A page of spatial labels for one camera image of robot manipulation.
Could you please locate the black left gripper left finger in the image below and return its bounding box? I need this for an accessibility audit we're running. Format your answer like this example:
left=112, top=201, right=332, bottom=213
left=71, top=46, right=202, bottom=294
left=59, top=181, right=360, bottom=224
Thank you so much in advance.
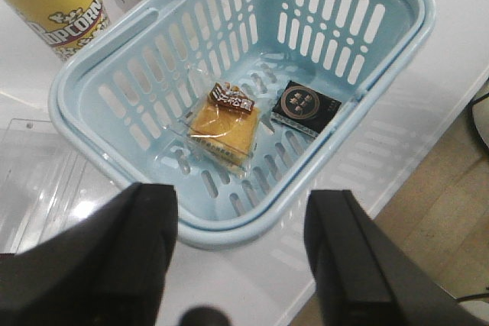
left=1, top=183, right=178, bottom=325

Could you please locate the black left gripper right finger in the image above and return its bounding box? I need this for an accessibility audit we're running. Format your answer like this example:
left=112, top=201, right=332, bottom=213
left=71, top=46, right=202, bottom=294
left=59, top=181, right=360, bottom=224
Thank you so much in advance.
left=303, top=189, right=483, bottom=325

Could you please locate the black tissue packet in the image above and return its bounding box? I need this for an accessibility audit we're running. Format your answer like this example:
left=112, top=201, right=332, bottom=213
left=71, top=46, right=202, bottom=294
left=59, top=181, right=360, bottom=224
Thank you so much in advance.
left=271, top=80, right=342, bottom=137

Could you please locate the light blue plastic basket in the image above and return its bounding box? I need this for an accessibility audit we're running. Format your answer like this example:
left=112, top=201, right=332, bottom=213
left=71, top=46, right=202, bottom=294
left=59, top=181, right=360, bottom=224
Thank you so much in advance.
left=48, top=0, right=436, bottom=249

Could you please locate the clear acrylic display shelf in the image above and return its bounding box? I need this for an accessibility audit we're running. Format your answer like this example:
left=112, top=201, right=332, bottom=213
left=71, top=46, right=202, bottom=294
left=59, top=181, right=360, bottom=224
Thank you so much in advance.
left=1, top=119, right=120, bottom=253

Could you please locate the packaged bread slice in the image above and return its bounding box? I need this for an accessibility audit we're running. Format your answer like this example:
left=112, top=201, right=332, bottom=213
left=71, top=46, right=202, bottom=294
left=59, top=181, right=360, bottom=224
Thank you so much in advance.
left=169, top=66, right=270, bottom=178

